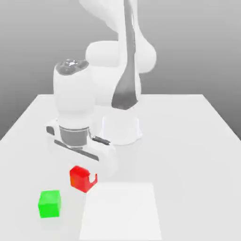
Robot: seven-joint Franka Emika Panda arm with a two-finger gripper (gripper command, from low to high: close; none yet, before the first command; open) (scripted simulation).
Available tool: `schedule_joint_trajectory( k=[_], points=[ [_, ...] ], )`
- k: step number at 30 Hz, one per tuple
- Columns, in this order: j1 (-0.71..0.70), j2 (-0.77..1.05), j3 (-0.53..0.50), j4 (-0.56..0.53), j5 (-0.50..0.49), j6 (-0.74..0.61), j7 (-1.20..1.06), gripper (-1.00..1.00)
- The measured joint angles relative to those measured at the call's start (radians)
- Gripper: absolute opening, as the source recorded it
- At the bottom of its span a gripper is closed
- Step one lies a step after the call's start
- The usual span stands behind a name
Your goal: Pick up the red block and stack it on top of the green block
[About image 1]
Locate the small green cube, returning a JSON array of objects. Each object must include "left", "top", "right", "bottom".
[{"left": 38, "top": 190, "right": 62, "bottom": 219}]

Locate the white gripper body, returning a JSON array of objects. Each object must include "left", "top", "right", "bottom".
[{"left": 46, "top": 136, "right": 119, "bottom": 177}]

